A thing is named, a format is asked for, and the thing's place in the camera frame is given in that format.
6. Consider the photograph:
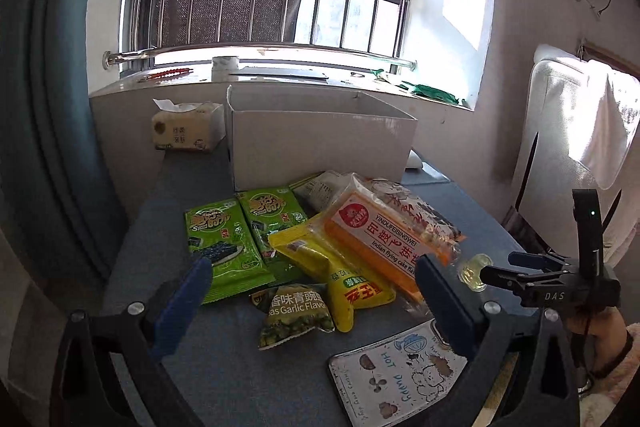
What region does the white cushioned chair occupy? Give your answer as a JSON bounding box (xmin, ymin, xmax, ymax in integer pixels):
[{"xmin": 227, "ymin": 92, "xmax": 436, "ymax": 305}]
[{"xmin": 503, "ymin": 44, "xmax": 639, "ymax": 265}]

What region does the green seaweed snack bag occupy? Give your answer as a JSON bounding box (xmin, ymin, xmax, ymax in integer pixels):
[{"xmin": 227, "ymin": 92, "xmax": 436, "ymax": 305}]
[{"xmin": 184, "ymin": 197, "xmax": 276, "ymax": 305}]

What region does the orange Indian flying cake pack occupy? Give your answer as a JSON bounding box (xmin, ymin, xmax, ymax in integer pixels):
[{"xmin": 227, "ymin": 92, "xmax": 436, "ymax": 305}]
[{"xmin": 321, "ymin": 173, "xmax": 460, "ymax": 303}]

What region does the green garlic peas bag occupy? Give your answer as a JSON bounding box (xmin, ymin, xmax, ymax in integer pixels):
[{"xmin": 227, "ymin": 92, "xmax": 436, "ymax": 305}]
[{"xmin": 250, "ymin": 284, "xmax": 335, "ymax": 351}]

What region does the white towel on chair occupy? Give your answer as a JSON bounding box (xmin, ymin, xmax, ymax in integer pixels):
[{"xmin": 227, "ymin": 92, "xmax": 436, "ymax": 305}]
[{"xmin": 580, "ymin": 60, "xmax": 639, "ymax": 190}]

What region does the grey flat board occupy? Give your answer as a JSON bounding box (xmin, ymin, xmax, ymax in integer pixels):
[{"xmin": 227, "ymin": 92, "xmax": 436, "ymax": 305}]
[{"xmin": 229, "ymin": 66, "xmax": 328, "ymax": 82}]

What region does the dark teal curtain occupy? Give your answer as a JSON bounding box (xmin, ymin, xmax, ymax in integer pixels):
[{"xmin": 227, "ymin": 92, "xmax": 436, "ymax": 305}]
[{"xmin": 1, "ymin": 0, "xmax": 128, "ymax": 288}]

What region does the tissue pack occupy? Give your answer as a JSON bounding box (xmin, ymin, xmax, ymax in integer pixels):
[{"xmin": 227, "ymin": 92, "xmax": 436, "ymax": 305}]
[{"xmin": 151, "ymin": 98, "xmax": 226, "ymax": 153}]

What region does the green plastic bag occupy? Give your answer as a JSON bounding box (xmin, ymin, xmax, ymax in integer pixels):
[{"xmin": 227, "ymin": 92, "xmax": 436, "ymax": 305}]
[{"xmin": 370, "ymin": 69, "xmax": 470, "ymax": 108}]

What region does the white red cartoon snack bag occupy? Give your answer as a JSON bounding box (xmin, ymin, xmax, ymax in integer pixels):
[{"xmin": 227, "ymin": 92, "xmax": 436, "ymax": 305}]
[{"xmin": 364, "ymin": 178, "xmax": 465, "ymax": 246}]

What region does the tape roll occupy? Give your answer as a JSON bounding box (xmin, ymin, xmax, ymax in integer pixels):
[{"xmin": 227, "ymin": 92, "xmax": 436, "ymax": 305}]
[{"xmin": 212, "ymin": 56, "xmax": 240, "ymax": 82}]

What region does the orange handled tool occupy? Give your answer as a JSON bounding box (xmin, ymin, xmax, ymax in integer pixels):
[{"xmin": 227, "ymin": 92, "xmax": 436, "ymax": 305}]
[{"xmin": 139, "ymin": 67, "xmax": 193, "ymax": 82}]

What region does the clear jelly cup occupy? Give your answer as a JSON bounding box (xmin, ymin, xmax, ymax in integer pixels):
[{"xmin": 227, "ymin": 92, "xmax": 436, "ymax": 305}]
[{"xmin": 457, "ymin": 254, "xmax": 494, "ymax": 293}]

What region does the white cardboard box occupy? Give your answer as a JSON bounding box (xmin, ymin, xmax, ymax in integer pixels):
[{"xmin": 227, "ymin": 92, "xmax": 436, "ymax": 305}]
[{"xmin": 226, "ymin": 81, "xmax": 418, "ymax": 192}]

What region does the white text snack bag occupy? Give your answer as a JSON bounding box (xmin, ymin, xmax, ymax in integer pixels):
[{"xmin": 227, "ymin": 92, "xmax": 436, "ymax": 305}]
[{"xmin": 288, "ymin": 170, "xmax": 354, "ymax": 212}]

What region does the yellow snack bag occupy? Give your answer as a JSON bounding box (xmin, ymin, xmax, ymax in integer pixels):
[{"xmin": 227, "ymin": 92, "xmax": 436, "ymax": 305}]
[{"xmin": 268, "ymin": 216, "xmax": 396, "ymax": 333}]

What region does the phone with cartoon case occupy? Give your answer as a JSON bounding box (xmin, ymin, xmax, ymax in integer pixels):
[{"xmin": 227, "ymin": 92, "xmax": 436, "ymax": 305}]
[{"xmin": 328, "ymin": 320, "xmax": 466, "ymax": 427}]

